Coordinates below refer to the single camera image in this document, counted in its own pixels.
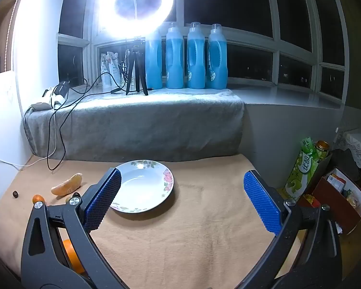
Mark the white power strip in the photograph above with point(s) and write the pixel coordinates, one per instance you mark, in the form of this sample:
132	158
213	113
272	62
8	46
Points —
40	106

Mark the peeled orange segment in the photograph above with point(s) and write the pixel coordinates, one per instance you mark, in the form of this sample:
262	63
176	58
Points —
66	185

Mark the white printed refill pouch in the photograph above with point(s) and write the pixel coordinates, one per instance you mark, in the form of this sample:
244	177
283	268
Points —
131	76
111	66

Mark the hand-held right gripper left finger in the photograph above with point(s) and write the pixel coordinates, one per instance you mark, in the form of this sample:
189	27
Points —
103	198

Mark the red box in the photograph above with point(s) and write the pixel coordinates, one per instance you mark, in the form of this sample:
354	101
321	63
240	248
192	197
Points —
334	213

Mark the black charger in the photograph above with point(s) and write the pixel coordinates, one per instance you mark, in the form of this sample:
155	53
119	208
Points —
61	89

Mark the orange-red tomato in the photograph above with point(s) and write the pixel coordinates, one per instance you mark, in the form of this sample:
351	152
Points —
38	198

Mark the blue detergent bottle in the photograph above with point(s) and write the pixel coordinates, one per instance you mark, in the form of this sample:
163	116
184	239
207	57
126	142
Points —
217	63
175	63
153	66
196	63

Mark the large orange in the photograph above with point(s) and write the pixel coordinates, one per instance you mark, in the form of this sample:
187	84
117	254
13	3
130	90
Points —
72	256

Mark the white window frame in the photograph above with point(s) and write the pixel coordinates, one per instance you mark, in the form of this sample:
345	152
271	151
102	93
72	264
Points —
276	49

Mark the grey blanket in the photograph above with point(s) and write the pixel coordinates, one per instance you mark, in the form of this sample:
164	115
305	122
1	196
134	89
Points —
138	126

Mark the drink can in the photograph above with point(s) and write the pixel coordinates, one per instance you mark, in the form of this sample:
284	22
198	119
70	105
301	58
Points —
322	149

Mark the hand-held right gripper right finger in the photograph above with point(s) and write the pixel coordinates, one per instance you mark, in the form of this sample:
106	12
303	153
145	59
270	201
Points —
263	204

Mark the black tripod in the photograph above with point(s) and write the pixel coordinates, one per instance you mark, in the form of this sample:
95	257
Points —
137	66

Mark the small dark fruit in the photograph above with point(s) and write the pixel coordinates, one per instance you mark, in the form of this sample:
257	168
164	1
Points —
16	194

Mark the white floral plate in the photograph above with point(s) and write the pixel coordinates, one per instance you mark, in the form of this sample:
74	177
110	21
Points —
144	186

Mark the white beaded light strip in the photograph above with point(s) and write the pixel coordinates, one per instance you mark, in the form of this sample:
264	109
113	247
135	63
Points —
10	30

